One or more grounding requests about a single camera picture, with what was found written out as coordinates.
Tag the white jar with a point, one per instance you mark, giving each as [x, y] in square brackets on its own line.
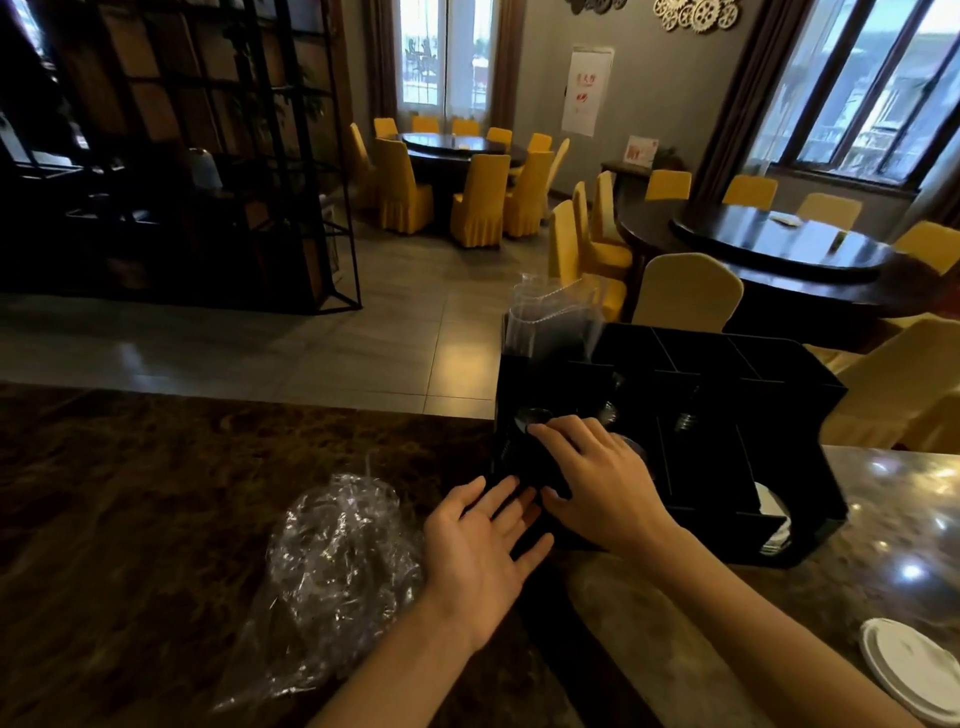
[204, 171]

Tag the white lid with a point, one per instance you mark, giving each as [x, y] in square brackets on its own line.
[915, 667]

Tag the stack of clear cups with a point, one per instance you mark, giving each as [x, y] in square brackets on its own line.
[609, 412]
[686, 420]

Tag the black metal shelf divider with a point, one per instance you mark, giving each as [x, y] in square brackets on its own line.
[225, 277]

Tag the person's left forearm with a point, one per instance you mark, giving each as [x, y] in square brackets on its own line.
[405, 682]

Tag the person's left hand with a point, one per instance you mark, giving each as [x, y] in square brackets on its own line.
[472, 570]

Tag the group of yellow covered chairs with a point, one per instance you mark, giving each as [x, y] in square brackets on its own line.
[480, 202]
[686, 292]

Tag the dark side table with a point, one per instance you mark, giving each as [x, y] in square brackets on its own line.
[619, 168]

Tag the stack of black lids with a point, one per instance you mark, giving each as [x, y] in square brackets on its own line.
[534, 420]

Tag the white wall poster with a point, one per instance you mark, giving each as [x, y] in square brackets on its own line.
[587, 94]

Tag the dark round dining table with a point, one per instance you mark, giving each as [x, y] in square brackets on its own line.
[637, 225]
[450, 187]

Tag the white and red sign card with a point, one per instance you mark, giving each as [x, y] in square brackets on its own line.
[641, 152]

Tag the white paper sheet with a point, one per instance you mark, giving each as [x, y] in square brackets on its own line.
[786, 219]

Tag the dark gear wall decoration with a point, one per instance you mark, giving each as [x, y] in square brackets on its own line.
[592, 6]

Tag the white lids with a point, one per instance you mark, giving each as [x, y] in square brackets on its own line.
[772, 510]

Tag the person's right forearm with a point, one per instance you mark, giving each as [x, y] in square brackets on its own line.
[765, 645]

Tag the tall bright window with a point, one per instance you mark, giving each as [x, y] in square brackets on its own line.
[420, 60]

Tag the clear plastic sleeve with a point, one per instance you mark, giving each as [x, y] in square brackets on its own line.
[551, 315]

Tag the clear plastic bag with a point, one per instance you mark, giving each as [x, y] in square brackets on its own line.
[337, 562]

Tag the light gear wall decoration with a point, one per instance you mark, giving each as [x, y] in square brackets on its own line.
[701, 15]

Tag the dark framed window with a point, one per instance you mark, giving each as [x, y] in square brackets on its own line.
[847, 90]

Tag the black compartment organizer tray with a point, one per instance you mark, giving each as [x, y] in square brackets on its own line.
[712, 465]

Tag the small potted plant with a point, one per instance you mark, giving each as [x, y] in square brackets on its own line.
[670, 160]

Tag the person's right hand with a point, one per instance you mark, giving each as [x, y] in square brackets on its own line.
[607, 487]

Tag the dark round turntable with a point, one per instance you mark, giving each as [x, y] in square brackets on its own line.
[450, 142]
[765, 240]

